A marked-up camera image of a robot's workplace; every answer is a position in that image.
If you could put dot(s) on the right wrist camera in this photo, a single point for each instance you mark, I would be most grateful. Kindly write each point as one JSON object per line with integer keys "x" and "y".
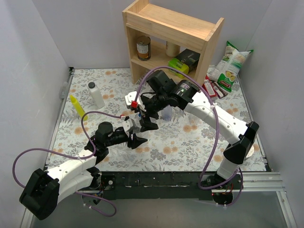
{"x": 133, "y": 101}

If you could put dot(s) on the aluminium frame rail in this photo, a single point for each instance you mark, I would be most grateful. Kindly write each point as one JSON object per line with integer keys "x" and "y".
{"x": 269, "y": 182}

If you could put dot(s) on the yellow squeeze bottle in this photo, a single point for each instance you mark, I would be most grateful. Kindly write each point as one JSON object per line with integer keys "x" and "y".
{"x": 78, "y": 107}

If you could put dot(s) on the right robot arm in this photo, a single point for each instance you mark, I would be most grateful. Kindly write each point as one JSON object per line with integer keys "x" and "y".
{"x": 189, "y": 96}

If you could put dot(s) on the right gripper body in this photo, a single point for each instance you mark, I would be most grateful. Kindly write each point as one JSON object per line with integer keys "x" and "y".
{"x": 146, "y": 117}

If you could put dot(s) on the red snack packet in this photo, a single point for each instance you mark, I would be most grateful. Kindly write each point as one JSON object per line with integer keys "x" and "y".
{"x": 213, "y": 89}

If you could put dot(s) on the green and black box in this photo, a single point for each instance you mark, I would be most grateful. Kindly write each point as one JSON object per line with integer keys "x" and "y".
{"x": 186, "y": 61}

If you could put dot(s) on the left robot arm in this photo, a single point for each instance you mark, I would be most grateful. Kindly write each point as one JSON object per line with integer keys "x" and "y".
{"x": 45, "y": 189}

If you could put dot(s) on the wooden shelf unit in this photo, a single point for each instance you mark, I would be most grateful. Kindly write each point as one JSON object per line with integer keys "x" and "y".
{"x": 169, "y": 31}

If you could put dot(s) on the white cup on shelf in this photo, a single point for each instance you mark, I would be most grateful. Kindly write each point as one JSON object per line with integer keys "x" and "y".
{"x": 172, "y": 50}

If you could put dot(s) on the green chips bag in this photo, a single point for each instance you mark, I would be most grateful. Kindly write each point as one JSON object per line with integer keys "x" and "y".
{"x": 226, "y": 71}

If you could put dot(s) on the blue tinted plastic bottle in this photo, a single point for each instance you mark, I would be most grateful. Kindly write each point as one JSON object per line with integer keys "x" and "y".
{"x": 166, "y": 113}

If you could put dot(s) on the white bottle black cap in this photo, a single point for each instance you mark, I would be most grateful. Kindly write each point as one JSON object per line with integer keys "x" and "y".
{"x": 96, "y": 95}

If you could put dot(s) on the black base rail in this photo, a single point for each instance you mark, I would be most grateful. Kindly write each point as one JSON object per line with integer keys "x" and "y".
{"x": 164, "y": 185}

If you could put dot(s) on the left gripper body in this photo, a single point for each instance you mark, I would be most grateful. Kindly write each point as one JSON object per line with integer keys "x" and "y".
{"x": 130, "y": 137}

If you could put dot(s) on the tin can on shelf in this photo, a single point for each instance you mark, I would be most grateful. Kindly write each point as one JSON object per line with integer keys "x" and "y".
{"x": 143, "y": 45}

